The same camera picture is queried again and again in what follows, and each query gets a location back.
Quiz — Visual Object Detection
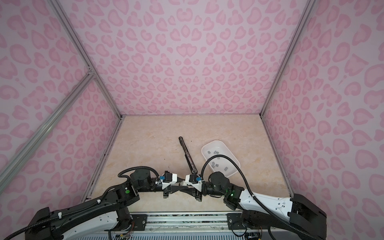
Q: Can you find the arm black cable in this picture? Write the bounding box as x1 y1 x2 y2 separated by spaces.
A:
200 154 319 240
117 165 160 181

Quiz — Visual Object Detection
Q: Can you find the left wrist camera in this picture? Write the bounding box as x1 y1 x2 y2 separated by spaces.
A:
160 171 178 190

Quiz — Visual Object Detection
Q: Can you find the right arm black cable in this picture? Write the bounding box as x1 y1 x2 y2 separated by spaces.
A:
200 154 319 240

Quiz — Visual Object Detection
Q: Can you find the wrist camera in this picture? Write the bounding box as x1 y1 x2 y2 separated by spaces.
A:
185 174 202 187
160 171 178 190

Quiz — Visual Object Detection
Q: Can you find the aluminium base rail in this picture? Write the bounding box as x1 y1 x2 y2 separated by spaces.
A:
56 209 319 240

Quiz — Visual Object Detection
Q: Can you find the diagonal aluminium frame bar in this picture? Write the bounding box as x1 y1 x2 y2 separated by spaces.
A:
1 71 95 193

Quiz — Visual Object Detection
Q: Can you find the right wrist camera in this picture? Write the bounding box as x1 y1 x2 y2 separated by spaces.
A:
185 174 202 187

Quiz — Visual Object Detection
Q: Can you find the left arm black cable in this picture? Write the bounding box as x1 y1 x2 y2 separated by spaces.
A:
117 165 160 181

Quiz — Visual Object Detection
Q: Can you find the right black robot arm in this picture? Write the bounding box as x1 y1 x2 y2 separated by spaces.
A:
178 172 327 240

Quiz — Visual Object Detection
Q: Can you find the white plastic tray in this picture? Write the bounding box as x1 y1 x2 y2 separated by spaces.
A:
200 140 241 178

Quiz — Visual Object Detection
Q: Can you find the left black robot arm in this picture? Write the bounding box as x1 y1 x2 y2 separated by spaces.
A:
25 166 188 240

